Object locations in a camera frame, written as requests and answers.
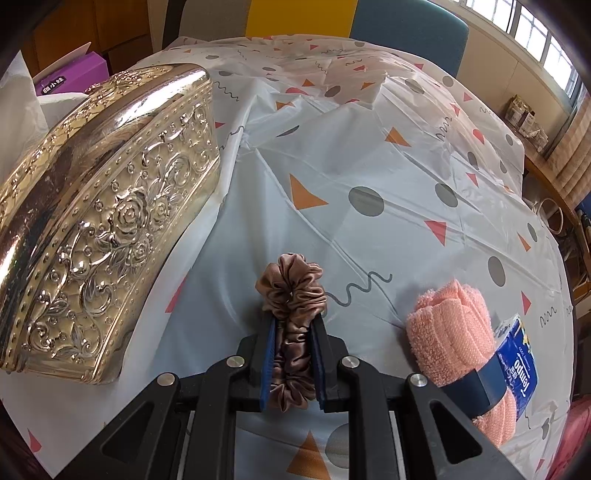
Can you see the purple cardboard box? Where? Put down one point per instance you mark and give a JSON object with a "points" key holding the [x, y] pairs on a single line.
{"points": [[69, 76]]}

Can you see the pink cloth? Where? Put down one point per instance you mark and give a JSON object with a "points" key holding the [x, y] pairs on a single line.
{"points": [[572, 438]]}

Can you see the pink towel with navy band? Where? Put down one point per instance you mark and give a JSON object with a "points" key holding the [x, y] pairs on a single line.
{"points": [[443, 323]]}

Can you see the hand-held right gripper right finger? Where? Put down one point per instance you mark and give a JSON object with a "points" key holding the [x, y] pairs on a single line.
{"points": [[319, 364]]}

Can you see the blue chair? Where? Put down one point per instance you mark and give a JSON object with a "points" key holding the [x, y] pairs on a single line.
{"points": [[406, 32]]}

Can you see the patterned plastic tablecloth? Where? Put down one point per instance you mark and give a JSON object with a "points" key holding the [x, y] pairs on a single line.
{"points": [[369, 152]]}

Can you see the small boxes on desk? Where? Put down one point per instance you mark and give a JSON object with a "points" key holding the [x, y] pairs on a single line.
{"points": [[526, 122]]}

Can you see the blue tissue packet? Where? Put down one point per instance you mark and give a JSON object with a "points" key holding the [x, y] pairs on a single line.
{"points": [[519, 364]]}

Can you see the brown satin scrunchie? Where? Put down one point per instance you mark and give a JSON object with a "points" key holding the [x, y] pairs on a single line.
{"points": [[291, 286]]}

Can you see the white tissue paper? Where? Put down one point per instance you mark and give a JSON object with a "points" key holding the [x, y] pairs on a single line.
{"points": [[23, 101]]}

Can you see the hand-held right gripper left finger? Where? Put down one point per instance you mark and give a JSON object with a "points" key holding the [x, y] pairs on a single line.
{"points": [[265, 364]]}

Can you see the window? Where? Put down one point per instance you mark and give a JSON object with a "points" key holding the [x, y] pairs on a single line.
{"points": [[531, 27]]}

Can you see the beige curtain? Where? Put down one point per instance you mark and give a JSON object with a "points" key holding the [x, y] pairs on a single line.
{"points": [[572, 147]]}

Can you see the wooden cabinet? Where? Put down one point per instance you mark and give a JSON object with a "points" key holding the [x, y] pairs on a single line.
{"points": [[115, 27]]}

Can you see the grey chair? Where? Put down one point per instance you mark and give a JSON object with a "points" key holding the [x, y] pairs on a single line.
{"points": [[207, 21]]}

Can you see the wooden desk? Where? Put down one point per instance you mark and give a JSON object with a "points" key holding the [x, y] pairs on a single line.
{"points": [[549, 180]]}

